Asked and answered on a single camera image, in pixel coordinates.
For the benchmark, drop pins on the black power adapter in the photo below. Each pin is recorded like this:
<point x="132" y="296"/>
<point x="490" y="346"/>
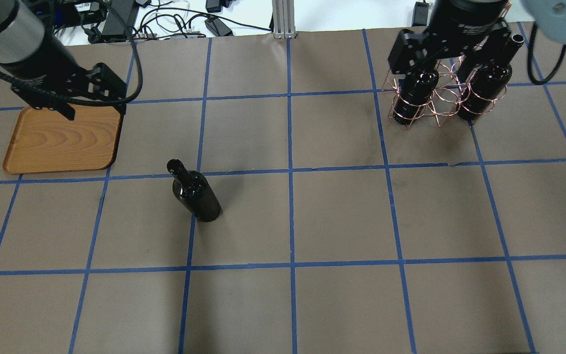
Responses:
<point x="217" y="27"/>

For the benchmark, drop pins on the black power brick right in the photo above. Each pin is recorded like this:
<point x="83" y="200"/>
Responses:
<point x="420" y="14"/>

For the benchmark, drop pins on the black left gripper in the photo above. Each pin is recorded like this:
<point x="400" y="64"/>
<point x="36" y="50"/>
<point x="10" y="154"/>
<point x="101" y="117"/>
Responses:
<point x="36" y="57"/>

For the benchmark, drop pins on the wooden tray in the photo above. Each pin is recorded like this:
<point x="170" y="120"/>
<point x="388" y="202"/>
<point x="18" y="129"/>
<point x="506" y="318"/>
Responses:
<point x="46" y="142"/>

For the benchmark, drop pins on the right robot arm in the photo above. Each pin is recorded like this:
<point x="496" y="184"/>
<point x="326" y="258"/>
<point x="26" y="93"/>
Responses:
<point x="550" y="19"/>

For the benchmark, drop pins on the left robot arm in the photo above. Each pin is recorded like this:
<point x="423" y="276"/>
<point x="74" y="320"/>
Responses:
<point x="16" y="19"/>

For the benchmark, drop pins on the copper wire bottle basket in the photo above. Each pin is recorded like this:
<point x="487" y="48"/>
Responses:
<point x="445" y="99"/>

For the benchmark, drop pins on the dark wine bottle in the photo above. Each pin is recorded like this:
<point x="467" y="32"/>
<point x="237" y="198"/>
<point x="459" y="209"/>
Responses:
<point x="488" y="81"/>
<point x="193" y="191"/>
<point x="415" y="92"/>

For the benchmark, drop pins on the aluminium frame post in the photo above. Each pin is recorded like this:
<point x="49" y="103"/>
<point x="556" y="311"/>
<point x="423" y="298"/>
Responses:
<point x="284" y="25"/>

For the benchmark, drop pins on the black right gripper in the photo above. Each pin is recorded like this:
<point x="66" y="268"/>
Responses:
<point x="464" y="15"/>

